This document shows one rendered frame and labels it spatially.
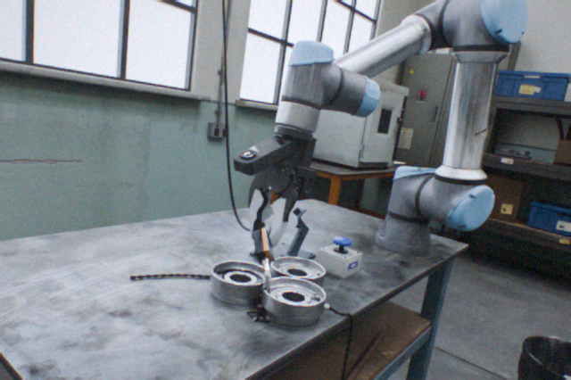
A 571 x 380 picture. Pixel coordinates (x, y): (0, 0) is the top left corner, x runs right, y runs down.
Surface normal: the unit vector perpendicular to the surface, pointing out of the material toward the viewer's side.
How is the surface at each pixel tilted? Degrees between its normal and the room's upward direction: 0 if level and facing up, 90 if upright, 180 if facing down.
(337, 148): 89
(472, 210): 97
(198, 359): 0
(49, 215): 90
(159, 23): 90
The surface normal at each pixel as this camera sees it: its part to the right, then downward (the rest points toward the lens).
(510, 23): 0.50, 0.11
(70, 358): 0.15, -0.97
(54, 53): 0.78, 0.23
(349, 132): -0.62, 0.09
